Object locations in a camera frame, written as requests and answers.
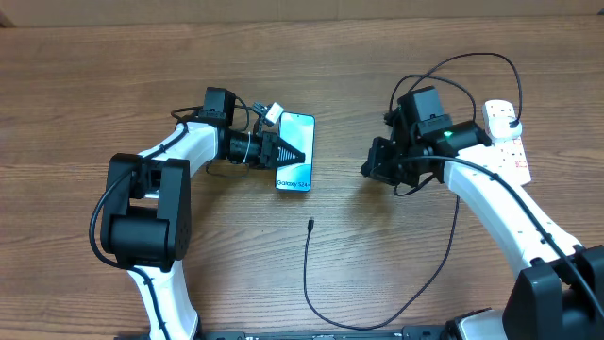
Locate black USB charging cable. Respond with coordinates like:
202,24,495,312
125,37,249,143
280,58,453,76
303,52,524,332

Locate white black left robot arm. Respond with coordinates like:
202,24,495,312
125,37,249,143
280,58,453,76
89,87,310,339

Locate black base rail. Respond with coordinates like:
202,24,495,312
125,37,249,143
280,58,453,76
112,323,454,340

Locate white power strip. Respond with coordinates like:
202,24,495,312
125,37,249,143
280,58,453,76
481,99,531,186

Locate white charger plug adapter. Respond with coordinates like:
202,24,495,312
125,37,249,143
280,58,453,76
486,116,523,143

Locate blue Galaxy smartphone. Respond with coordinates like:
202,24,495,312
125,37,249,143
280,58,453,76
276,112,315,193

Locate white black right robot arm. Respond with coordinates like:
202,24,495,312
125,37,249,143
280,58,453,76
361,86,603,339

